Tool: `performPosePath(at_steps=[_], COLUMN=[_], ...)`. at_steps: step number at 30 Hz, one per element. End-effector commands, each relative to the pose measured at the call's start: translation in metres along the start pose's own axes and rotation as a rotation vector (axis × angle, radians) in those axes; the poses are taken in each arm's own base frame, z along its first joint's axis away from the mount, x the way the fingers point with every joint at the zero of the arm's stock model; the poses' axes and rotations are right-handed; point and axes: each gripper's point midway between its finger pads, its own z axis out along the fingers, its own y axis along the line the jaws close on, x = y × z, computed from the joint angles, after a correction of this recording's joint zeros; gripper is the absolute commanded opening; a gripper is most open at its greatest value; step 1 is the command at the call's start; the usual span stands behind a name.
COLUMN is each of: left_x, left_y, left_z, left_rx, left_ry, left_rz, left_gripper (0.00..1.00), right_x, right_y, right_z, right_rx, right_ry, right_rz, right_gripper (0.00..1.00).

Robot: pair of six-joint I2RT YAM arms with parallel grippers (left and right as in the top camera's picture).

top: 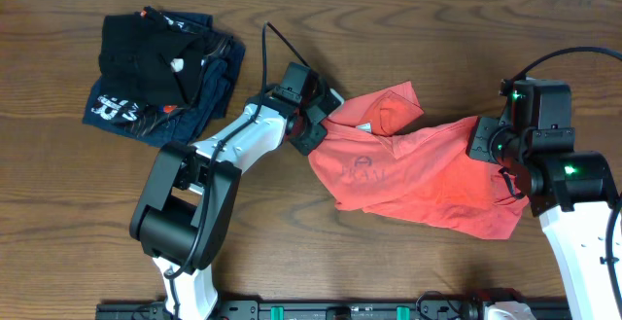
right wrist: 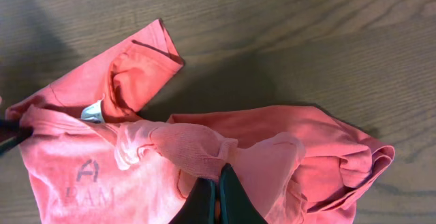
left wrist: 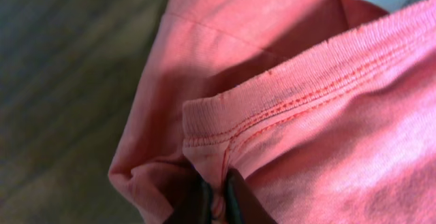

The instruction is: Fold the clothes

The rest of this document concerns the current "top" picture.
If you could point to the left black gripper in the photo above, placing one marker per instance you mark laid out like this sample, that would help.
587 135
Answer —
311 132

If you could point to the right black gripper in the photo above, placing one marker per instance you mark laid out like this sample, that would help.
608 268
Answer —
478 147

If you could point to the red t-shirt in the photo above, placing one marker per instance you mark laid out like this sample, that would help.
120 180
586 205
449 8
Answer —
368 162

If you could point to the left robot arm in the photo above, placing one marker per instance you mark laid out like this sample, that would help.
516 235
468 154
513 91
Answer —
183 213

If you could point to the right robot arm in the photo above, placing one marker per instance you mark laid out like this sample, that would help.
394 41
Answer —
573 194

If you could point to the navy printed folded shirt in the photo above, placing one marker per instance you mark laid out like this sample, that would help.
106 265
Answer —
158 125

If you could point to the black folded garment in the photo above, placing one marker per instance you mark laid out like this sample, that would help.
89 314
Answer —
152 58

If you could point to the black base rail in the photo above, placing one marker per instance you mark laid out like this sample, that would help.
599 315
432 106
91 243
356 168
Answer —
496 303

